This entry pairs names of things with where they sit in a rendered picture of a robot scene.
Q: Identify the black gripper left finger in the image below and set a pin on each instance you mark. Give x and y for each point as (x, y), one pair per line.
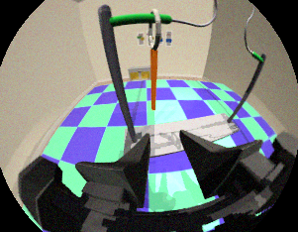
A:
(129, 172)

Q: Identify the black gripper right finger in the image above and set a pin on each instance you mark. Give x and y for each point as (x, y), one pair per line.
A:
(213, 163)

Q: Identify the orange handle with black ring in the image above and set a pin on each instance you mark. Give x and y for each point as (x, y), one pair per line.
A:
(153, 57)

